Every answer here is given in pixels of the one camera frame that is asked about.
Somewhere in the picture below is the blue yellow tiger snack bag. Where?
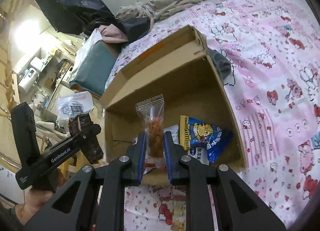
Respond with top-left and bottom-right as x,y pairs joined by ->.
180,115 -> 233,163

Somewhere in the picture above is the dark brown jerky packet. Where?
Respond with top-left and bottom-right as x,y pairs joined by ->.
57,91 -> 104,164

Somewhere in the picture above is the clear packet orange snack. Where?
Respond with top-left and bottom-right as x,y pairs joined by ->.
135,94 -> 165,168

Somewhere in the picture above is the red white rice cake snack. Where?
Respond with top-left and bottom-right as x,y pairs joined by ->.
164,124 -> 180,145

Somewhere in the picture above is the left hand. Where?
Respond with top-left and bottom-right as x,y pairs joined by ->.
15,187 -> 54,225

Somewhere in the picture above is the teal cushion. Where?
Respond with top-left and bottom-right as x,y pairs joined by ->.
68,41 -> 122,98

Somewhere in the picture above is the dark sock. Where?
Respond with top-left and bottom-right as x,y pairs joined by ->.
207,48 -> 232,83

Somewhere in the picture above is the brown cardboard box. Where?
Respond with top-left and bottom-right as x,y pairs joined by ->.
100,26 -> 246,172

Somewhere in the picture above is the pink cloth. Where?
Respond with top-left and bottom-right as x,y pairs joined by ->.
98,24 -> 128,44

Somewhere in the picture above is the black plastic bag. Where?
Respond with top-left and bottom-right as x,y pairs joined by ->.
35,0 -> 125,35

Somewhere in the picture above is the pink cartoon bed sheet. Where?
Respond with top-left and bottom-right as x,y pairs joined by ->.
107,0 -> 319,230

